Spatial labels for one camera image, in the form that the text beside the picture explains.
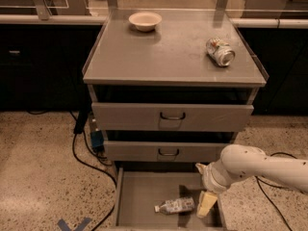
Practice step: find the grey drawer cabinet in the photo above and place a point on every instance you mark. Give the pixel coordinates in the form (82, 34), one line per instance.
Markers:
(170, 65)

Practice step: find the grey top drawer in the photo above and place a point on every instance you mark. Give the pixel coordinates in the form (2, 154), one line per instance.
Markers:
(171, 117)

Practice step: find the grey bottom drawer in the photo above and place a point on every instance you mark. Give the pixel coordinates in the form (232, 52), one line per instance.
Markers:
(138, 192)

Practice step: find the grey middle drawer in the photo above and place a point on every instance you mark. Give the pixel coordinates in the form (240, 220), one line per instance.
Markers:
(149, 151)

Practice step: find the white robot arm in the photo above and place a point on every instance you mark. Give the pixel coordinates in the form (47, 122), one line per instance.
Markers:
(238, 162)

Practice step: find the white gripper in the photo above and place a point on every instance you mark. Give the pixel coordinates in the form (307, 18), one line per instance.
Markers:
(209, 179)

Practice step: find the blue power box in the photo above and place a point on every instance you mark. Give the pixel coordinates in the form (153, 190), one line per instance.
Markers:
(96, 137)

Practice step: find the crushed silver soda can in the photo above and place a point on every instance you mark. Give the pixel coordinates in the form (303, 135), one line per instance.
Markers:
(220, 51)

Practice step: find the grey drawer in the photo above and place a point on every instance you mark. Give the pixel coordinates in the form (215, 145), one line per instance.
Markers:
(138, 192)
(149, 151)
(171, 117)

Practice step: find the clear plastic water bottle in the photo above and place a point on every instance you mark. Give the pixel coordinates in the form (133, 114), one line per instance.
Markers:
(175, 206)

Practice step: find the white ceramic bowl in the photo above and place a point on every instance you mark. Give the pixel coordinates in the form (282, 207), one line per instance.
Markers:
(145, 21)

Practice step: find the white horizontal rail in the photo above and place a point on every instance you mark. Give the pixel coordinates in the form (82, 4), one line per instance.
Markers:
(53, 19)

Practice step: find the dark low cabinet left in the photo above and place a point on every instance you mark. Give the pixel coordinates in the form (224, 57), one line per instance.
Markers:
(41, 66)

